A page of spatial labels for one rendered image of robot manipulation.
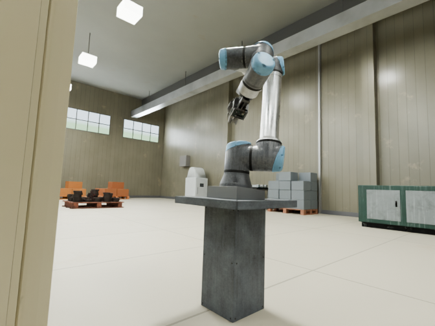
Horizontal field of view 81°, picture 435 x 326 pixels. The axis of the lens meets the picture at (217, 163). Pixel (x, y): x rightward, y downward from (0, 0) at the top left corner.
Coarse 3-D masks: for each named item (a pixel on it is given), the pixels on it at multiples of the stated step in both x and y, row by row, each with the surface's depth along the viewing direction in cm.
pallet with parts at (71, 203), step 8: (80, 192) 684; (96, 192) 736; (104, 192) 741; (72, 200) 697; (80, 200) 683; (88, 200) 696; (96, 200) 712; (104, 200) 729; (112, 200) 750; (72, 208) 662; (80, 208) 674
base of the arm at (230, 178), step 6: (228, 174) 145; (234, 174) 143; (240, 174) 143; (246, 174) 145; (222, 180) 146; (228, 180) 142; (234, 180) 142; (240, 180) 141; (246, 180) 143; (240, 186) 140; (246, 186) 142
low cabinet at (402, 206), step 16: (368, 192) 503; (384, 192) 484; (400, 192) 465; (416, 192) 448; (432, 192) 432; (368, 208) 500; (384, 208) 481; (400, 208) 463; (416, 208) 446; (432, 208) 430; (368, 224) 502; (384, 224) 483; (400, 224) 461; (416, 224) 444; (432, 224) 428
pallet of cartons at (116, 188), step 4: (108, 184) 1220; (112, 184) 1198; (116, 184) 1212; (120, 184) 1230; (96, 188) 1164; (100, 188) 1140; (104, 188) 1163; (108, 188) 1204; (112, 188) 1197; (116, 188) 1212; (120, 188) 1230; (100, 192) 1137; (112, 192) 1151; (116, 192) 1167; (120, 192) 1184; (124, 192) 1200; (128, 192) 1216; (100, 196) 1131; (116, 196) 1163; (120, 196) 1181; (124, 196) 1197; (128, 196) 1214
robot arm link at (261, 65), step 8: (256, 56) 98; (264, 56) 99; (256, 64) 97; (264, 64) 97; (272, 64) 98; (248, 72) 102; (256, 72) 99; (264, 72) 98; (248, 80) 103; (256, 80) 101; (264, 80) 102; (248, 88) 105; (256, 88) 104
